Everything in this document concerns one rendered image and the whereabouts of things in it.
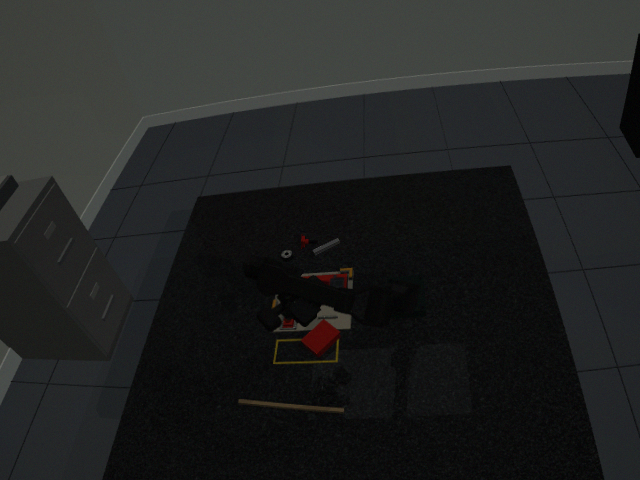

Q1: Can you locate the tan wooden stick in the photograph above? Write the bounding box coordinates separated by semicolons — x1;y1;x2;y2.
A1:
238;399;345;414

